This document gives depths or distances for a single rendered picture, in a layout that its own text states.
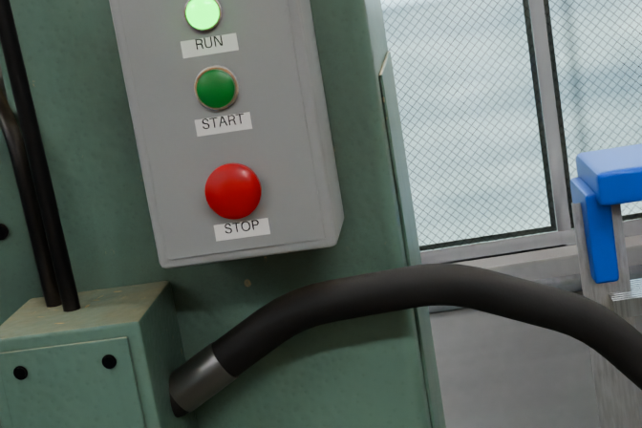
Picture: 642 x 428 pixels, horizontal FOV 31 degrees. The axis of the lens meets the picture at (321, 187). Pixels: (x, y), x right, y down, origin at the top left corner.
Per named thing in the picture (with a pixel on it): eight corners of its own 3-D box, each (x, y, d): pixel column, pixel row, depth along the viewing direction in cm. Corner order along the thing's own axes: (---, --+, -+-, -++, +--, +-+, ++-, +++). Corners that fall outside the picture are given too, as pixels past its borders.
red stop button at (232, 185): (212, 220, 64) (203, 165, 63) (267, 212, 63) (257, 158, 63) (208, 224, 63) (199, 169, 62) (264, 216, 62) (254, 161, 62)
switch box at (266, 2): (181, 245, 70) (131, -24, 67) (346, 222, 69) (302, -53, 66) (158, 272, 64) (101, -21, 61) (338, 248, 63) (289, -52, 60)
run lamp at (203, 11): (188, 34, 62) (181, -4, 61) (225, 28, 61) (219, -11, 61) (185, 35, 61) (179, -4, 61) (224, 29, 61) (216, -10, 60)
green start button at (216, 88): (199, 114, 62) (190, 69, 62) (243, 107, 62) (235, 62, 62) (196, 115, 62) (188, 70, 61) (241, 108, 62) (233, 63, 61)
